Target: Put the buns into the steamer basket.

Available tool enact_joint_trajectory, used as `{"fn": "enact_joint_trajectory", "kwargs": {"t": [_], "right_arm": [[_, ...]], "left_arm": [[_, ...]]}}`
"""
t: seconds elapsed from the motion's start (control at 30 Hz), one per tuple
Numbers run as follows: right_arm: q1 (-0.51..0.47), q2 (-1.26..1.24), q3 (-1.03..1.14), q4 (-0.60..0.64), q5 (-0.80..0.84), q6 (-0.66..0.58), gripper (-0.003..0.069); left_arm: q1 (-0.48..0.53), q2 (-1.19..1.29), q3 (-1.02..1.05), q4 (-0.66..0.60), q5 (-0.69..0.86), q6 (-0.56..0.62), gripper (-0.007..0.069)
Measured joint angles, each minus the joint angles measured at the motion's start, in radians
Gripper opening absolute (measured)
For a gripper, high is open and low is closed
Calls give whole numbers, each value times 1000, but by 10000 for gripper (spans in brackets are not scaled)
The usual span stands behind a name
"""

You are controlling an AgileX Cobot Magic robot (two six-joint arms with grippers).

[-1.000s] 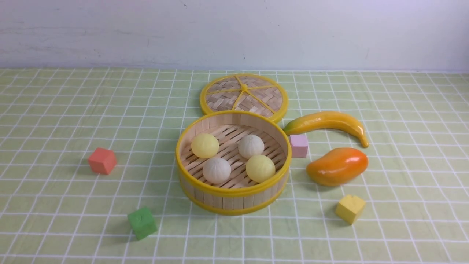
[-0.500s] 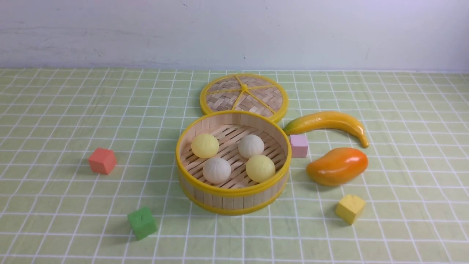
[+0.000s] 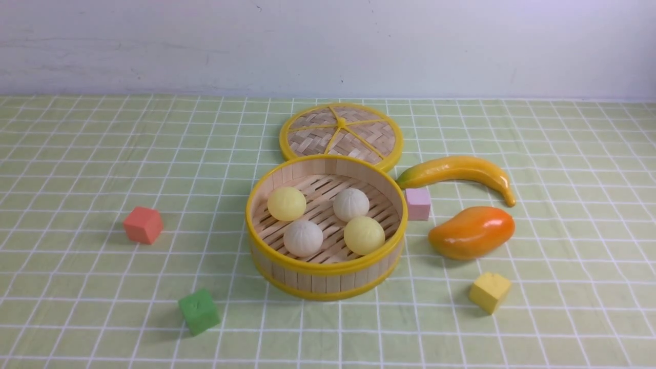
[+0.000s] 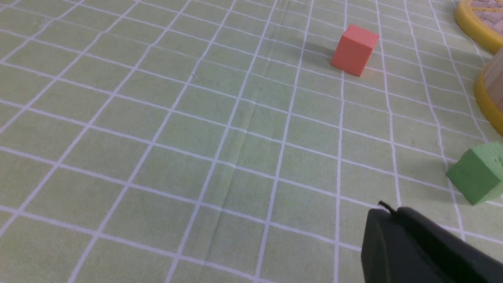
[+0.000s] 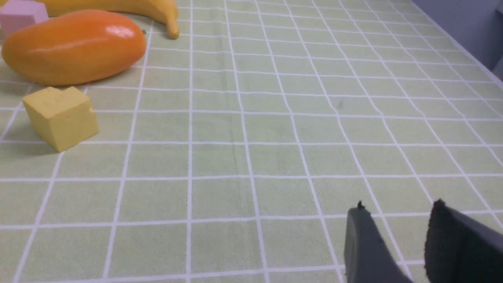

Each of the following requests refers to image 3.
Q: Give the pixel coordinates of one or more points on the woven bamboo steamer lid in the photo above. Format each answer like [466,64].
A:
[344,129]

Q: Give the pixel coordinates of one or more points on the red cube block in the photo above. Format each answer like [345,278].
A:
[143,225]

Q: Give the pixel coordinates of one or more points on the green checkered tablecloth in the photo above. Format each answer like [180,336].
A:
[77,293]

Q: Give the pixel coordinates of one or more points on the yellow cube block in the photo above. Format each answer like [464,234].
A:
[489,291]

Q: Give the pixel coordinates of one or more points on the green cube block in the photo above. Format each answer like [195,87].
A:
[199,311]

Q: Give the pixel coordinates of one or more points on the pink cube block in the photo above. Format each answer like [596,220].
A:
[419,203]

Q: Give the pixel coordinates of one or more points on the white bun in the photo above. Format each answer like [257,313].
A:
[303,238]
[350,203]

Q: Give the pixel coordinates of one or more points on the yellow toy banana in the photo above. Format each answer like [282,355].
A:
[469,168]

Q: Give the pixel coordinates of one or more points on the orange toy mango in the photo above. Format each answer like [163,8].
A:
[472,233]

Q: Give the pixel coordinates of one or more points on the bamboo steamer tray yellow rim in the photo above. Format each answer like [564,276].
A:
[334,273]

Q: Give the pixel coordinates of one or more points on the yellow bun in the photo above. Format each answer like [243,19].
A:
[363,235]
[286,204]

